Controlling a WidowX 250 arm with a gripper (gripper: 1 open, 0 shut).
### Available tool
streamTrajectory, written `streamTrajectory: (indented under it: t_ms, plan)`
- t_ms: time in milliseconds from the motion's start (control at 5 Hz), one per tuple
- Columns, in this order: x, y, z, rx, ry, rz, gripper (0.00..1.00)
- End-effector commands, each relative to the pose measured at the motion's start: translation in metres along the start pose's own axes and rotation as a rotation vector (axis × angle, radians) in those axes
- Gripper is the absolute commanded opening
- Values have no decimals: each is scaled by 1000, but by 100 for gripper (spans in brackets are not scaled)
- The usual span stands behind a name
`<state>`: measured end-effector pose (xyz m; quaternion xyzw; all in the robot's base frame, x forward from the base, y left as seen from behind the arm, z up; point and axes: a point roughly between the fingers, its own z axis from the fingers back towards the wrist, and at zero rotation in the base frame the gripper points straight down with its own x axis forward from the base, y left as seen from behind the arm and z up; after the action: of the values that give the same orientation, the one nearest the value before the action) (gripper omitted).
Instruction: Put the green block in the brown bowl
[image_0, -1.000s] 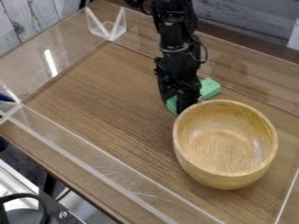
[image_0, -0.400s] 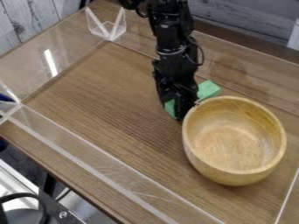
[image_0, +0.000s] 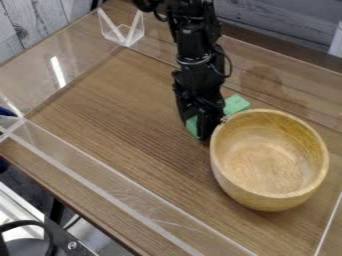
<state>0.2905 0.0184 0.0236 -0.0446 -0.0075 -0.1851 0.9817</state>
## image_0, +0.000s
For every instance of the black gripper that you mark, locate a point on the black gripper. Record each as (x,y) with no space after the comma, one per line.
(197,88)

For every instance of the green rectangular block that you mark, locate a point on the green rectangular block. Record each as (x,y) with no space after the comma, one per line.
(236,104)

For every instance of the light wooden bowl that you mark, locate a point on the light wooden bowl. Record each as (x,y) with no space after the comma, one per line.
(269,159)

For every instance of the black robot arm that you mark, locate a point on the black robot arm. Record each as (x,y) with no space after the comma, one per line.
(196,31)

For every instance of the black table leg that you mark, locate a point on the black table leg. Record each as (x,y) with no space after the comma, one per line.
(57,211)

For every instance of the clear acrylic tray wall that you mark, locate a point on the clear acrylic tray wall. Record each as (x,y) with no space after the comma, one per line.
(98,137)

